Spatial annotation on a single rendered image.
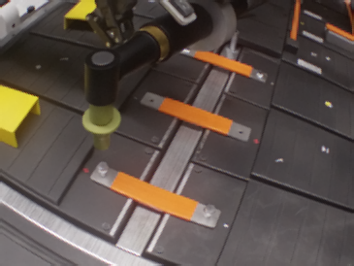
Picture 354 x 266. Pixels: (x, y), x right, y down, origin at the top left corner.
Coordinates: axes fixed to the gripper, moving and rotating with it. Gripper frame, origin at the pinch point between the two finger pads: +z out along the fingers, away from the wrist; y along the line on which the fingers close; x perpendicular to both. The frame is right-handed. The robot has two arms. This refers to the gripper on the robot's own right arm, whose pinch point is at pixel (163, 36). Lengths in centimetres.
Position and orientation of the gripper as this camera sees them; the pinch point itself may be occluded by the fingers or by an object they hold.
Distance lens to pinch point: 40.0
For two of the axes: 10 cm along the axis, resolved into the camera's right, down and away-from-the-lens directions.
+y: -5.1, 3.4, 7.9
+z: 6.3, 7.7, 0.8
